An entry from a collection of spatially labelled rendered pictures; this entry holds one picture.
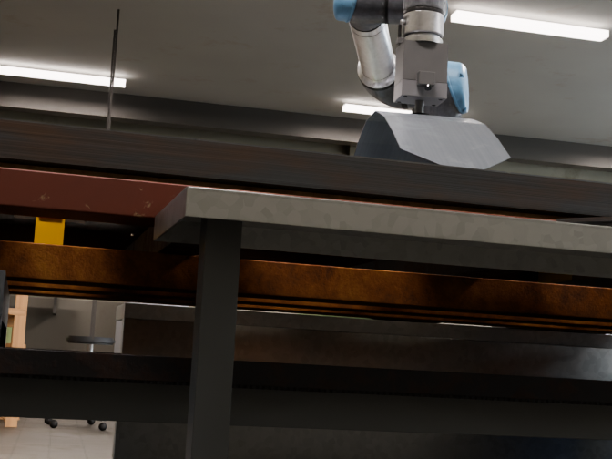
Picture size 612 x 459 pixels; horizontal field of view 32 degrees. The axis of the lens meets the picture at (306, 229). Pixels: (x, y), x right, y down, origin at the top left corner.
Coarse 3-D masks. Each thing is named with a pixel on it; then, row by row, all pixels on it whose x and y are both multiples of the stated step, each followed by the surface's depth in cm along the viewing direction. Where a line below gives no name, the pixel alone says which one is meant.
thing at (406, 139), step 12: (396, 132) 173; (408, 132) 174; (420, 132) 175; (408, 144) 169; (420, 144) 170; (432, 144) 170; (444, 144) 171; (456, 144) 172; (468, 144) 172; (480, 144) 173; (492, 144) 174; (504, 156) 169
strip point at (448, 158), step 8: (416, 152) 166; (424, 152) 167; (432, 152) 167; (440, 152) 167; (448, 152) 168; (432, 160) 164; (440, 160) 164; (448, 160) 165; (456, 160) 165; (464, 160) 165; (472, 160) 166; (480, 160) 166; (488, 160) 167; (496, 160) 167; (504, 160) 168; (480, 168) 163
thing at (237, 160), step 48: (0, 144) 133; (48, 144) 134; (96, 144) 136; (144, 144) 137; (192, 144) 139; (240, 144) 141; (336, 192) 146; (384, 192) 145; (432, 192) 147; (480, 192) 149; (528, 192) 151; (576, 192) 153
